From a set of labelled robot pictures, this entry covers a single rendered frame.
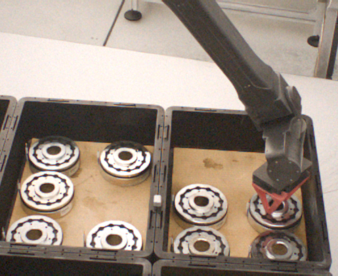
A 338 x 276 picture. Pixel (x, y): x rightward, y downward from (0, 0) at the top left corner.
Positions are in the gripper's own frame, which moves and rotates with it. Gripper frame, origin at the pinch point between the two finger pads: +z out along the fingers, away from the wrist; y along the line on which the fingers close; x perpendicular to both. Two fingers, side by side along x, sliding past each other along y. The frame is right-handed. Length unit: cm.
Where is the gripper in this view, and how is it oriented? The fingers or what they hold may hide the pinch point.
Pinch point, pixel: (276, 203)
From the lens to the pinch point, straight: 148.2
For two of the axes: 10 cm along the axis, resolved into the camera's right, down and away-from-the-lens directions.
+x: -7.4, -4.6, 4.9
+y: 6.8, -4.7, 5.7
